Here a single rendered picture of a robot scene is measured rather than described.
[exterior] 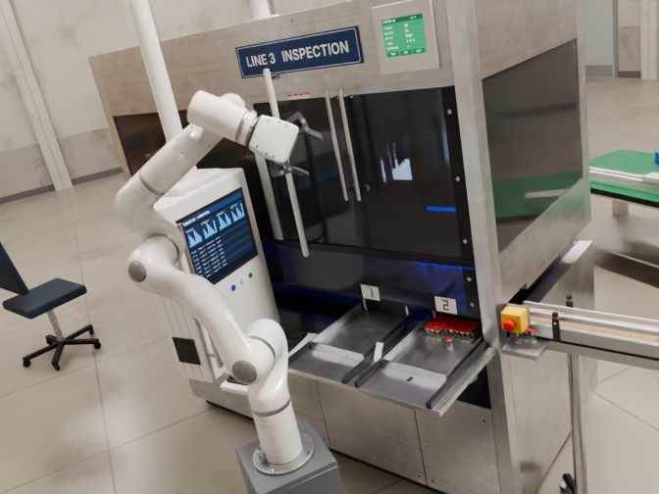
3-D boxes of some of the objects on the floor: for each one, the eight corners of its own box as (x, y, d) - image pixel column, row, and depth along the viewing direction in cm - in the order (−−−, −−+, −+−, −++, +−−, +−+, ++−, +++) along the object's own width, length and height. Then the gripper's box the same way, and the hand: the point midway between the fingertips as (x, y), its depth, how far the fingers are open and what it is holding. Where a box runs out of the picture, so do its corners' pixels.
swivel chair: (96, 325, 525) (54, 207, 487) (110, 351, 474) (63, 221, 437) (19, 355, 499) (-33, 231, 462) (24, 384, 449) (-34, 249, 411)
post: (512, 520, 255) (453, -22, 182) (526, 526, 251) (471, -25, 178) (505, 532, 250) (442, -20, 178) (519, 537, 246) (461, -24, 174)
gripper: (234, 160, 147) (301, 188, 147) (262, 93, 147) (329, 121, 147) (238, 164, 154) (302, 190, 155) (265, 100, 155) (329, 126, 155)
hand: (312, 155), depth 151 cm, fingers open, 8 cm apart
